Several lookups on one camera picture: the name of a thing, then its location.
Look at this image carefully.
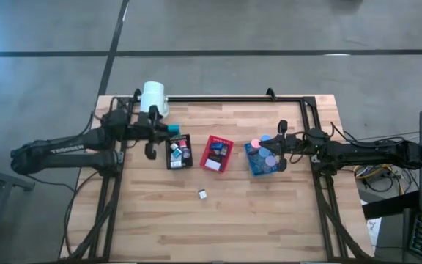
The grey metal stand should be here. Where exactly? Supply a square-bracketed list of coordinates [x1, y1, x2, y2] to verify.
[0, 160, 36, 264]

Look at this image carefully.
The white paper on floor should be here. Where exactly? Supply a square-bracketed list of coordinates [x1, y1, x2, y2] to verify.
[365, 218, 382, 245]

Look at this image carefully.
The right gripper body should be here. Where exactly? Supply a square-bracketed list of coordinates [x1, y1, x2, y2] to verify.
[277, 119, 319, 173]

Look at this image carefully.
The black desk foot bar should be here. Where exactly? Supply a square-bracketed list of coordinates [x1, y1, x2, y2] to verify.
[361, 190, 421, 220]

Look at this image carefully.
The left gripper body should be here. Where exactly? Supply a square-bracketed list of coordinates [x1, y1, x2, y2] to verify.
[136, 105, 161, 161]

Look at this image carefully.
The red plastic basket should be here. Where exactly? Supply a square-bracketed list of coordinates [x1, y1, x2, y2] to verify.
[199, 134, 234, 174]

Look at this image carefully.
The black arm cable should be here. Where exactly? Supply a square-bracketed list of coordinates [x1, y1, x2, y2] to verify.
[63, 170, 102, 257]

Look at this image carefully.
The black plastic basket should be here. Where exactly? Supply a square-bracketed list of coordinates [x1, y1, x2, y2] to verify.
[164, 133, 194, 170]

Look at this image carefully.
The floor cable bundle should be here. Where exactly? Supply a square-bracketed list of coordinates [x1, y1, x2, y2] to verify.
[353, 164, 417, 195]

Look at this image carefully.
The blue plastic basket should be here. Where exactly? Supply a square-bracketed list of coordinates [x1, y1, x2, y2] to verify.
[243, 138, 280, 177]

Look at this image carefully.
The white cylinder lamp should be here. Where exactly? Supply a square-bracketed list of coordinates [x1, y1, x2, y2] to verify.
[139, 81, 170, 120]

